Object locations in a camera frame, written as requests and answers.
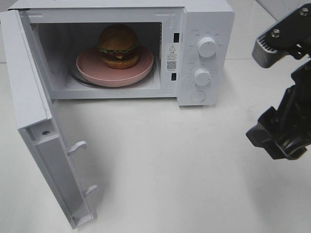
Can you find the white microwave door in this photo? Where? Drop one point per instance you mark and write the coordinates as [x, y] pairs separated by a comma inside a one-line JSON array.
[[37, 122]]

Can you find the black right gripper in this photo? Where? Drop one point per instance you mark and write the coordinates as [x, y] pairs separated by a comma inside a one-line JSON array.
[[295, 116]]

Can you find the lower white microwave knob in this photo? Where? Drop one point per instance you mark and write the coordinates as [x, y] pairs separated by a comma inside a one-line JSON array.
[[202, 77]]

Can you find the glass microwave turntable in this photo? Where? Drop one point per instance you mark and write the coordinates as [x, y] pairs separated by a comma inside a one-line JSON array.
[[148, 81]]

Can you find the burger with lettuce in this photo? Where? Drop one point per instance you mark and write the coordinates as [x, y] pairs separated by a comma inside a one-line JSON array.
[[118, 45]]

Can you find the white warning sticker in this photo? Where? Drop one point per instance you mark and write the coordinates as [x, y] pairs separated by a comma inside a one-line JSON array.
[[172, 55]]

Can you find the white microwave knob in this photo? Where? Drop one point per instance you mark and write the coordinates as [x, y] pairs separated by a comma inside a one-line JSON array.
[[202, 77], [206, 46]]

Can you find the pink round plate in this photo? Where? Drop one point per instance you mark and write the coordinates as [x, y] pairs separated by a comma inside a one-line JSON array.
[[103, 71]]

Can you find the white microwave oven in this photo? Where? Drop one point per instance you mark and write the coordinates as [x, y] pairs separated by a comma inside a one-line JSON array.
[[67, 27]]

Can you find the round door release button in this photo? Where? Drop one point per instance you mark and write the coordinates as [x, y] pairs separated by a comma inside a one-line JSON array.
[[198, 96]]

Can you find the upper white microwave knob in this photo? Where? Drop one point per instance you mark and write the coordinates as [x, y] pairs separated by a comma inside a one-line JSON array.
[[206, 46]]

